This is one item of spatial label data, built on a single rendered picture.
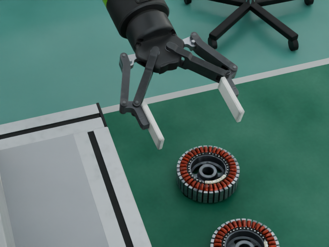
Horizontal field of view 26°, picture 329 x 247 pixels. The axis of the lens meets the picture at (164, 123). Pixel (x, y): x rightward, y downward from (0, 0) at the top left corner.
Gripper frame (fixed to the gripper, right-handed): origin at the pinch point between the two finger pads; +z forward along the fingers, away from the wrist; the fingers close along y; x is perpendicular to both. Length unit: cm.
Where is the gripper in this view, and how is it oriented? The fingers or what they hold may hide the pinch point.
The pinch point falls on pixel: (198, 124)
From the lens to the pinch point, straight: 108.9
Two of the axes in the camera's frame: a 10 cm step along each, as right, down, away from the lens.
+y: 9.0, -3.0, 3.0
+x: -1.2, 5.0, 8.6
